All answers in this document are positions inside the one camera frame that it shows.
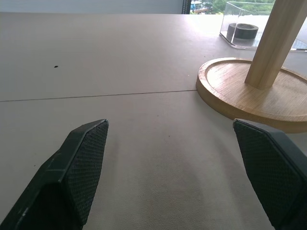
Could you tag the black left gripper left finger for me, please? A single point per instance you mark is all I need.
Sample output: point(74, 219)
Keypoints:
point(72, 172)

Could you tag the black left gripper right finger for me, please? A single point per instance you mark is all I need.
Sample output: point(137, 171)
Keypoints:
point(268, 172)

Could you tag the wooden stand with round base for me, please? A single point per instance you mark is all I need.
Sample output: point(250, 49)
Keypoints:
point(259, 95)

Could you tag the black tape roll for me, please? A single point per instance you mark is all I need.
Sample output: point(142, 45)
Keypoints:
point(242, 31)

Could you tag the clear acrylic box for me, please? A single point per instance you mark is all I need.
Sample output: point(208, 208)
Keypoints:
point(242, 26)

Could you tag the dark metal window post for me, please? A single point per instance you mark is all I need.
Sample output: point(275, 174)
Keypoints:
point(185, 6)

